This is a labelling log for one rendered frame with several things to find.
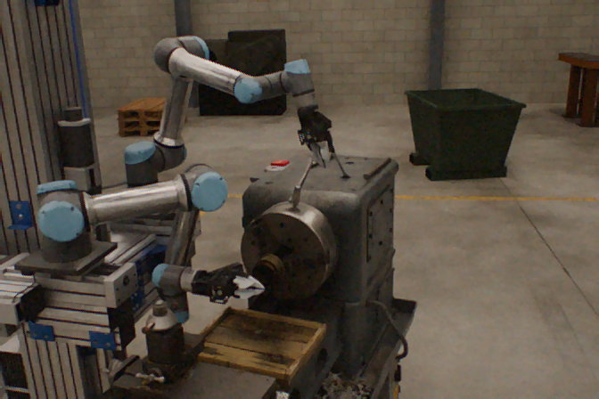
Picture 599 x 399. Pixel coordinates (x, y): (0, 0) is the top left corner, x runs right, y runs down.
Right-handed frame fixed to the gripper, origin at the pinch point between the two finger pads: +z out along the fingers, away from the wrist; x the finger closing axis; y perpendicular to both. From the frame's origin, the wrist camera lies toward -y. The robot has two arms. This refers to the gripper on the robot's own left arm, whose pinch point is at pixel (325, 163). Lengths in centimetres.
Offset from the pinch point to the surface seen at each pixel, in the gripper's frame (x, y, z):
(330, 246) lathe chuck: 0.3, 14.2, 24.5
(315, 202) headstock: -6.1, 2.4, 12.2
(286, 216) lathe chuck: -9.8, 18.8, 11.2
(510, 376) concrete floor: 26, -103, 148
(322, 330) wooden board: -3, 30, 47
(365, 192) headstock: 8.7, -7.3, 14.0
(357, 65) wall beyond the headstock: -291, -952, -15
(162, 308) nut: -19, 76, 15
